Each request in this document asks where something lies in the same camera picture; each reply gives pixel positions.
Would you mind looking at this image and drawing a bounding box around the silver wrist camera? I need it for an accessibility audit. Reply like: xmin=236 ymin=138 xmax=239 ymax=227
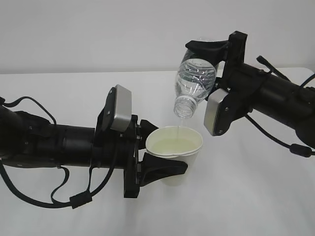
xmin=204 ymin=88 xmax=231 ymax=136
xmin=96 ymin=85 xmax=132 ymax=133

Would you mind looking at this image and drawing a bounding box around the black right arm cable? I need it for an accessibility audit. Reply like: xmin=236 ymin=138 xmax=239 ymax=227
xmin=245 ymin=56 xmax=315 ymax=158

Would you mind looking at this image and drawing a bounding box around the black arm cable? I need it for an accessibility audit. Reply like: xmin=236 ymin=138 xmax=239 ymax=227
xmin=0 ymin=97 xmax=119 ymax=209
xmin=245 ymin=56 xmax=315 ymax=158

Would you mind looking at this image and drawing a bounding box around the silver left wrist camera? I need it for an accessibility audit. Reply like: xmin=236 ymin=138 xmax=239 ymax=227
xmin=96 ymin=85 xmax=132 ymax=133

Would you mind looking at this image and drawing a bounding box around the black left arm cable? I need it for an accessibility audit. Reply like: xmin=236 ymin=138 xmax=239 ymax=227
xmin=0 ymin=97 xmax=119 ymax=209

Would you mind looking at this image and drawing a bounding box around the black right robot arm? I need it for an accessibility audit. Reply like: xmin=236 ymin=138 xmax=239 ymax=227
xmin=186 ymin=31 xmax=315 ymax=157

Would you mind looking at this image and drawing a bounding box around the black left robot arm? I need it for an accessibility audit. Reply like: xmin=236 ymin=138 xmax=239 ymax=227
xmin=0 ymin=94 xmax=188 ymax=208

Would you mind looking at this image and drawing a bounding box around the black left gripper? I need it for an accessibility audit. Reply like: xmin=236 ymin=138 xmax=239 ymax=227
xmin=92 ymin=115 xmax=188 ymax=198

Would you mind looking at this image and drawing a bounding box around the white paper cup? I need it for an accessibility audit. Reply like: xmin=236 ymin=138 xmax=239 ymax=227
xmin=145 ymin=126 xmax=203 ymax=186

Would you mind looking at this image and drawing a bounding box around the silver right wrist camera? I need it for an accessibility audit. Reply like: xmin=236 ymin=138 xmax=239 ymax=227
xmin=204 ymin=88 xmax=231 ymax=136

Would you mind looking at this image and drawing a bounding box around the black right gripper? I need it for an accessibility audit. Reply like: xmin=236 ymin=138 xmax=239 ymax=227
xmin=185 ymin=31 xmax=258 ymax=123

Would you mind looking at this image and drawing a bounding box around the clear water bottle green label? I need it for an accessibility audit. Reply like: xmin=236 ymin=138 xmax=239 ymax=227
xmin=174 ymin=49 xmax=218 ymax=119

